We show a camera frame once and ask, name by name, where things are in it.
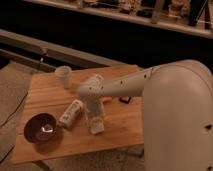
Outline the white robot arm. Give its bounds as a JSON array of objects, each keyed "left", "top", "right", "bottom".
[{"left": 78, "top": 60, "right": 213, "bottom": 171}]

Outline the dark purple bowl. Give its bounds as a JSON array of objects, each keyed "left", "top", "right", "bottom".
[{"left": 24, "top": 113, "right": 57, "bottom": 144}]

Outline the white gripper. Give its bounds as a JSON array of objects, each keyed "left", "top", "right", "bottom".
[{"left": 83, "top": 99, "right": 104, "bottom": 119}]

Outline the white sponge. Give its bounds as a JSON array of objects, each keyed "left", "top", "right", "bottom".
[{"left": 89, "top": 117, "right": 104, "bottom": 135}]

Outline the white plastic bottle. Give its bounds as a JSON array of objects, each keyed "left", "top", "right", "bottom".
[{"left": 59, "top": 99, "right": 84, "bottom": 128}]

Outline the orange handled tool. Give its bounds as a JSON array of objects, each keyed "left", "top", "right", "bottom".
[{"left": 101, "top": 97, "right": 113, "bottom": 103}]

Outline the clear plastic cup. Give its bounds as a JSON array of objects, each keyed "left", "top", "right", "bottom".
[{"left": 54, "top": 66, "right": 72, "bottom": 89}]

